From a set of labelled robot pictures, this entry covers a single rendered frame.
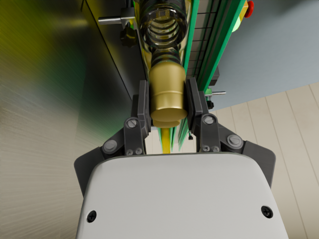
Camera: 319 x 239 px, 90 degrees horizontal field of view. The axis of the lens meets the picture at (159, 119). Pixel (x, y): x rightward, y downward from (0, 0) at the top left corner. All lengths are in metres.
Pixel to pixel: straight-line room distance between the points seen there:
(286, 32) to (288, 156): 1.76
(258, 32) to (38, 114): 0.69
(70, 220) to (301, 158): 2.27
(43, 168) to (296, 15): 0.76
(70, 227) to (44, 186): 0.13
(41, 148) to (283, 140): 2.34
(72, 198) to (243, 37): 0.70
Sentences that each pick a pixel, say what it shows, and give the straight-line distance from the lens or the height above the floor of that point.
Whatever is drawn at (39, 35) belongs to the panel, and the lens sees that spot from 0.21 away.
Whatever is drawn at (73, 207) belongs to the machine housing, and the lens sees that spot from 0.32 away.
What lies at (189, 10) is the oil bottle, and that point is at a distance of 0.19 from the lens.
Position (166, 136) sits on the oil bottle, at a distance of 1.18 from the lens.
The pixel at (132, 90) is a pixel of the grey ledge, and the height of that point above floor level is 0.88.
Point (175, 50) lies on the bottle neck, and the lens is 0.17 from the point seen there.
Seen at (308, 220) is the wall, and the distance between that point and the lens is 2.40.
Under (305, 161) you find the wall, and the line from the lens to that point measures 2.37.
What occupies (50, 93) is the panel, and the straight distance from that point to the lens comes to 0.21.
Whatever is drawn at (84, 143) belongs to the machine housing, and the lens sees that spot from 0.33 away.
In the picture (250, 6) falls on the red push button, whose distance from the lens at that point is 0.58.
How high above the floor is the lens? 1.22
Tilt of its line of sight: 20 degrees down
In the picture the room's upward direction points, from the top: 178 degrees clockwise
